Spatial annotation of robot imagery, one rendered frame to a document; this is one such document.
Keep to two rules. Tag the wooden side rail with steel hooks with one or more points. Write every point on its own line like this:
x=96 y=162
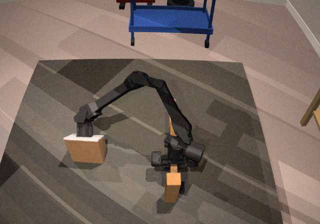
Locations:
x=173 y=167

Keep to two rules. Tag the wooden headboard post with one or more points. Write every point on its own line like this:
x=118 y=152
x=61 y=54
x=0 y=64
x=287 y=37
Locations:
x=172 y=187

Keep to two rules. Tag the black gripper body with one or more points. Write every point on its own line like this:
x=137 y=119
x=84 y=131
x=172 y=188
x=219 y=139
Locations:
x=156 y=158

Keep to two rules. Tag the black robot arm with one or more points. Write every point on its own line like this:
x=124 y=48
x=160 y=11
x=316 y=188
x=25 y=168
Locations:
x=176 y=145

